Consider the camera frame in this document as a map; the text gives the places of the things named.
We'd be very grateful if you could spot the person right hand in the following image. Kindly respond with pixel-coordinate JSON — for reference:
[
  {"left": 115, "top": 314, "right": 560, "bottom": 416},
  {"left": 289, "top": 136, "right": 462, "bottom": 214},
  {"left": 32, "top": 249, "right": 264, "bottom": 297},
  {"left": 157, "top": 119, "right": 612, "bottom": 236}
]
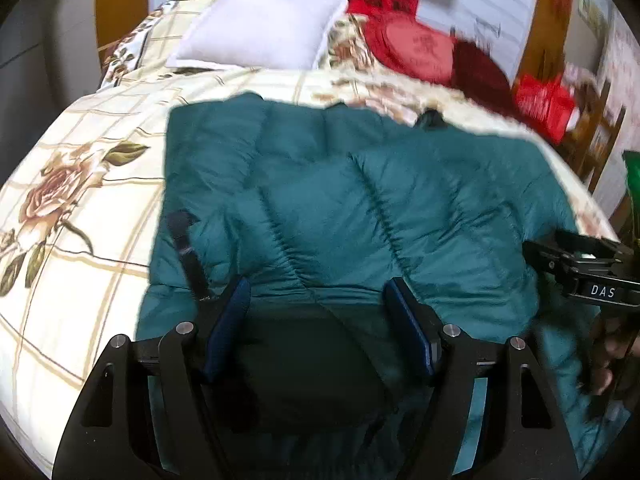
[{"left": 587, "top": 314, "right": 639, "bottom": 410}]

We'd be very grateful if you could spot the floral cream bed sheet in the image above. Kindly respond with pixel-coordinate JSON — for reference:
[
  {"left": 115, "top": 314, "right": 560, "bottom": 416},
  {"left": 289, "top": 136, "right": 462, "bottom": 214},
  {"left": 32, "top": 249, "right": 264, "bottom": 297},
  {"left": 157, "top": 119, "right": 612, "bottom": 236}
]
[{"left": 1, "top": 0, "right": 610, "bottom": 472}]

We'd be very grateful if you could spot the floral pink curtain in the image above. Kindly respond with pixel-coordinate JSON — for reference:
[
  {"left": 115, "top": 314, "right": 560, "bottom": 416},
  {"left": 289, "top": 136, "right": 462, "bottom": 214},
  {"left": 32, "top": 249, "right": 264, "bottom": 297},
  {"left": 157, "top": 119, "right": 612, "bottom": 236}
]
[{"left": 596, "top": 4, "right": 640, "bottom": 126}]

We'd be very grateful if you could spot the red shopping bag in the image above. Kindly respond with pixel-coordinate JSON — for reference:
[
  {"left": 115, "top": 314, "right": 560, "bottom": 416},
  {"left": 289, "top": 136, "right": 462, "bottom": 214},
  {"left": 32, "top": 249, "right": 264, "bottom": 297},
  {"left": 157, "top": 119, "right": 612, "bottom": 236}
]
[{"left": 514, "top": 74, "right": 576, "bottom": 146}]

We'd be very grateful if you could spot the wooden shelf rack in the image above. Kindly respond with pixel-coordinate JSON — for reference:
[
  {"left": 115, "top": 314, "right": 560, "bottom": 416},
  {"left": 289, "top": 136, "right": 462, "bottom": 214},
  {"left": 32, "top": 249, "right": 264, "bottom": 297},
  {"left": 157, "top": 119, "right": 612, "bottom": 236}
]
[{"left": 558, "top": 63, "right": 626, "bottom": 193}]

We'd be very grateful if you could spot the dark red velvet cushion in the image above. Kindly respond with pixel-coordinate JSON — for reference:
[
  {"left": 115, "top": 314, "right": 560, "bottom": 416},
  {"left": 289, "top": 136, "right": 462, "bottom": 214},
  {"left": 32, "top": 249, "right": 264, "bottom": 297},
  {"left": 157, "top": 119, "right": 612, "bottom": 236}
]
[{"left": 452, "top": 40, "right": 518, "bottom": 117}]

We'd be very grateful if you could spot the teal quilted puffer jacket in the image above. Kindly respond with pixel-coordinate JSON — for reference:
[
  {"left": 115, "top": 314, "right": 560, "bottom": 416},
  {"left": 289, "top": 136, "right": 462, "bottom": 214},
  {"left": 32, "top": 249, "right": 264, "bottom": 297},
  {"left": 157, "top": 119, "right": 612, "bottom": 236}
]
[{"left": 137, "top": 93, "right": 628, "bottom": 479}]

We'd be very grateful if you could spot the floral patterned pillow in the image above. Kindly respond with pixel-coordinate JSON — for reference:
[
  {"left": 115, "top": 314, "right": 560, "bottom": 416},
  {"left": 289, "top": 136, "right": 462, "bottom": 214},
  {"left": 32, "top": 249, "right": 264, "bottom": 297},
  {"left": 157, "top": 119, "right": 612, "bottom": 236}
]
[{"left": 319, "top": 13, "right": 378, "bottom": 72}]

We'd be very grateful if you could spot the white square pillow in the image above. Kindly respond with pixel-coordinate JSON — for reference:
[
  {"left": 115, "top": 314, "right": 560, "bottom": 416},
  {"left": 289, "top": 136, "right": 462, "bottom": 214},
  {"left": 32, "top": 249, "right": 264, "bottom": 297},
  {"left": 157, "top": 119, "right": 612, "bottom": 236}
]
[{"left": 166, "top": 0, "right": 348, "bottom": 70}]

